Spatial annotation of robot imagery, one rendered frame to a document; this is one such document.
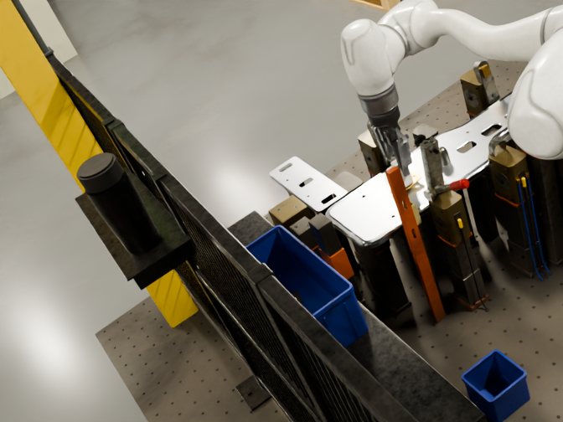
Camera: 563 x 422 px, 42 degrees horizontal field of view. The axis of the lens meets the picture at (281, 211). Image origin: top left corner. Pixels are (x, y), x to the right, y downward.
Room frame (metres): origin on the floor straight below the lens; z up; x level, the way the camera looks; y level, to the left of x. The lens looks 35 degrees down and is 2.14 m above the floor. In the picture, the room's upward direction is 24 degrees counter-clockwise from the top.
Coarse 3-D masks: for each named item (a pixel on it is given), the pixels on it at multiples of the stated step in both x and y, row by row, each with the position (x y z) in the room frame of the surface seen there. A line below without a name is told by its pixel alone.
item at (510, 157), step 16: (496, 160) 1.33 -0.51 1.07; (512, 160) 1.31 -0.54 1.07; (496, 176) 1.34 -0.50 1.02; (512, 176) 1.29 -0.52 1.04; (528, 176) 1.29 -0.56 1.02; (496, 192) 1.35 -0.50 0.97; (512, 192) 1.29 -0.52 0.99; (528, 192) 1.30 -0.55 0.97; (512, 208) 1.32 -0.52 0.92; (528, 208) 1.29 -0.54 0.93; (512, 224) 1.33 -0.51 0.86; (528, 224) 1.30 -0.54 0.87; (512, 240) 1.34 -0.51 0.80; (528, 240) 1.30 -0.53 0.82; (512, 256) 1.35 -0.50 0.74; (528, 256) 1.29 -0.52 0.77; (544, 256) 1.31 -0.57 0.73; (528, 272) 1.30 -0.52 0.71; (544, 272) 1.28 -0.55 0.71
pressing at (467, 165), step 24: (504, 96) 1.67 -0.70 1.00; (480, 120) 1.61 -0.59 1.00; (504, 120) 1.56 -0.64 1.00; (456, 144) 1.55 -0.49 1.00; (480, 144) 1.51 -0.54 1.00; (456, 168) 1.46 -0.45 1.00; (480, 168) 1.41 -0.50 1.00; (360, 192) 1.53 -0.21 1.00; (384, 192) 1.49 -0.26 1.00; (408, 192) 1.45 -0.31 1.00; (336, 216) 1.48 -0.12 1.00; (360, 216) 1.44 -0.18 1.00; (384, 216) 1.40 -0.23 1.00; (360, 240) 1.36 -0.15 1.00; (384, 240) 1.33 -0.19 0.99
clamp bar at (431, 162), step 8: (416, 136) 1.34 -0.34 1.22; (424, 136) 1.34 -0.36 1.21; (432, 136) 1.32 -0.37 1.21; (416, 144) 1.34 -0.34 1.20; (424, 144) 1.31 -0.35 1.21; (432, 144) 1.30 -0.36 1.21; (424, 152) 1.30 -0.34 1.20; (432, 152) 1.29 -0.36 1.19; (424, 160) 1.31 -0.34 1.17; (432, 160) 1.31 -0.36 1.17; (440, 160) 1.31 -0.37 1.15; (424, 168) 1.32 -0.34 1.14; (432, 168) 1.31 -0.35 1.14; (440, 168) 1.32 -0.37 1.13; (432, 176) 1.31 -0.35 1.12; (440, 176) 1.32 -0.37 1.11; (432, 184) 1.31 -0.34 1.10; (440, 184) 1.33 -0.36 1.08; (432, 192) 1.32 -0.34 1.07
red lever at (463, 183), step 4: (460, 180) 1.22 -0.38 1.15; (464, 180) 1.22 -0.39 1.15; (448, 184) 1.27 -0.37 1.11; (452, 184) 1.25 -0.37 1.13; (456, 184) 1.23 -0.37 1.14; (460, 184) 1.22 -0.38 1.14; (464, 184) 1.21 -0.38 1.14; (468, 184) 1.21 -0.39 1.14; (436, 188) 1.32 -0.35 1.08; (440, 188) 1.30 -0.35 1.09; (444, 188) 1.28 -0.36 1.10; (448, 188) 1.27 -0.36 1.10; (452, 188) 1.25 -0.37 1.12; (456, 188) 1.23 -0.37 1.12; (460, 188) 1.22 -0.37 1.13; (464, 188) 1.21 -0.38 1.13; (436, 192) 1.32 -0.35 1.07; (440, 192) 1.30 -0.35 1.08
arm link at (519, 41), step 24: (408, 0) 1.56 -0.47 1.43; (384, 24) 1.51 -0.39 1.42; (408, 24) 1.48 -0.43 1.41; (432, 24) 1.44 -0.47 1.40; (456, 24) 1.33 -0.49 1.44; (480, 24) 1.25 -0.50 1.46; (528, 24) 1.11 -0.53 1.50; (408, 48) 1.47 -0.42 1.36; (480, 48) 1.19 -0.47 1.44; (504, 48) 1.13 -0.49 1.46; (528, 48) 1.09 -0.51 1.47
